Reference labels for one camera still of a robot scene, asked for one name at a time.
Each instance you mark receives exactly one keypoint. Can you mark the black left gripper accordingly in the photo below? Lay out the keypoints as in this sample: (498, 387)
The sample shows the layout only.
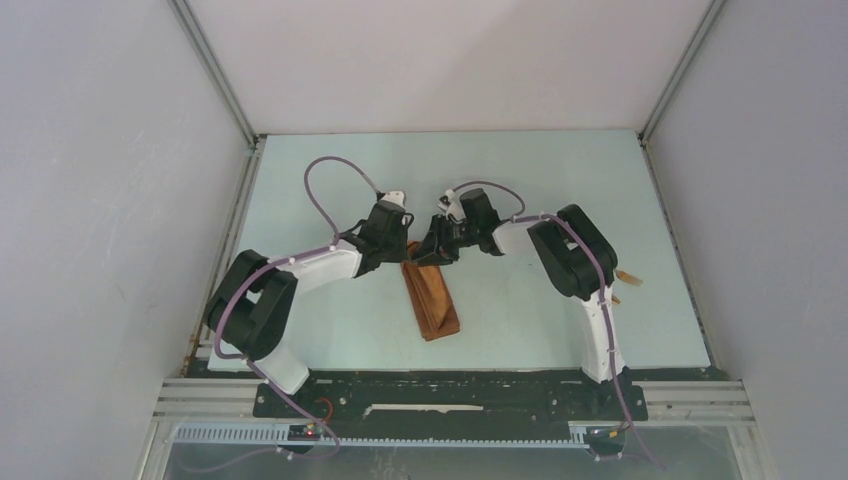
(400, 254)

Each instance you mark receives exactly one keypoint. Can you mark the aluminium frame rail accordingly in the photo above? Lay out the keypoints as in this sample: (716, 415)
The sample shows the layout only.
(208, 410)

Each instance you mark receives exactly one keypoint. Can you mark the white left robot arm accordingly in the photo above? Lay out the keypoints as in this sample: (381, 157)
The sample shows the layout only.
(249, 310)

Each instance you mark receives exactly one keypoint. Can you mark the gold fork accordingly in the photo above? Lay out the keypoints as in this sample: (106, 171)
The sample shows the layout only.
(628, 278)

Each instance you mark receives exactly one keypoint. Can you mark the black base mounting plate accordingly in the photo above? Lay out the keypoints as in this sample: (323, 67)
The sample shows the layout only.
(543, 405)

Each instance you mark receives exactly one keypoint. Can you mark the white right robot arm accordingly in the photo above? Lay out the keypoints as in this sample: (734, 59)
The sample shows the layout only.
(577, 258)

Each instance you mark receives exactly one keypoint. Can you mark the orange cloth napkin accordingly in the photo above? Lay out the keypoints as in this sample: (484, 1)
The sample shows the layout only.
(432, 304)

